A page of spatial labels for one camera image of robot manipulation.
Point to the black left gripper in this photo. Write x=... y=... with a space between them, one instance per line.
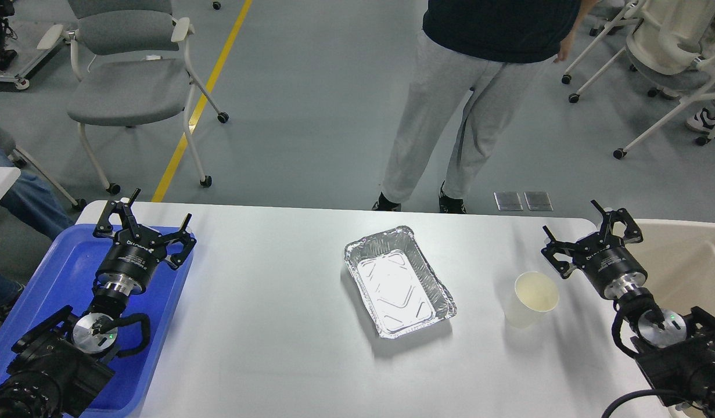
x=137 y=251

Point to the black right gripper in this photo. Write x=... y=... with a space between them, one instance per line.
x=613 y=266

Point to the white paper cup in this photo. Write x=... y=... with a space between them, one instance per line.
x=534 y=294

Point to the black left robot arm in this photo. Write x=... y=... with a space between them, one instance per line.
x=85 y=337

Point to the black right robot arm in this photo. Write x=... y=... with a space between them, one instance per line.
x=674 y=352

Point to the right metal floor plate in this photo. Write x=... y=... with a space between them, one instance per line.
x=538 y=201

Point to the metal floor plate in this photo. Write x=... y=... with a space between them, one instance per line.
x=538 y=201
x=508 y=201

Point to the beige plastic bin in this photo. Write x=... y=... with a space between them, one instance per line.
x=679 y=257

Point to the blue plastic tray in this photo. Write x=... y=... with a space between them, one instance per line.
x=65 y=277

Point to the left metal floor plate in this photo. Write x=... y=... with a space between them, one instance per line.
x=508 y=201

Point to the seated person blue jeans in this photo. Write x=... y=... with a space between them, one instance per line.
x=33 y=203

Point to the black white sneaker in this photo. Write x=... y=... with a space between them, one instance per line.
x=702 y=121

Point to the grey office chair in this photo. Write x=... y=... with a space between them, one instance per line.
x=133 y=92

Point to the aluminium foil tray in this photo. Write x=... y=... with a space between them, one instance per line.
x=399 y=288

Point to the white chair right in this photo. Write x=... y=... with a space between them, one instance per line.
x=672 y=45

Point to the standing person grey trousers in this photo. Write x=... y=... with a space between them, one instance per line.
x=482 y=56

